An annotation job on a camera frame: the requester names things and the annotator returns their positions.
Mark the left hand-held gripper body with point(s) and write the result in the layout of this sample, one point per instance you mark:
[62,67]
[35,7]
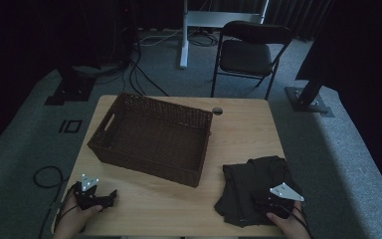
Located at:
[87,195]

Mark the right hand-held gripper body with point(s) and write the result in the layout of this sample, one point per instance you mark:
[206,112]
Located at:
[283,199]

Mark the dark pants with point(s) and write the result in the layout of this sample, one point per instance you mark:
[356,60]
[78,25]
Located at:
[238,192]

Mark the brown wicker basket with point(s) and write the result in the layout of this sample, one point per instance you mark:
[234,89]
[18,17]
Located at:
[152,142]

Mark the person's left hand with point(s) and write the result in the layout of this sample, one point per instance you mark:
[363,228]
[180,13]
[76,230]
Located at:
[74,220]

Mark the person's right hand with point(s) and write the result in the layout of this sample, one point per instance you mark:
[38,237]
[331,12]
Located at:
[291,227]

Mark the black slanted stand with base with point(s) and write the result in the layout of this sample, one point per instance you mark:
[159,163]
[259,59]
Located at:
[306,99]

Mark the black folding chair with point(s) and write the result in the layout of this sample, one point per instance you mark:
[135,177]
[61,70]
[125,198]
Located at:
[245,56]

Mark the dark curtain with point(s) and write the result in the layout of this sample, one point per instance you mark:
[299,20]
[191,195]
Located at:
[368,49]

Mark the black stand with base plate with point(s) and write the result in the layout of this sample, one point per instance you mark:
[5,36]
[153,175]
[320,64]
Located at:
[71,89]

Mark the white desk frame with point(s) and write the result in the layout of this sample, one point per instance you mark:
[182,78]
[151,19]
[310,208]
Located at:
[212,18]

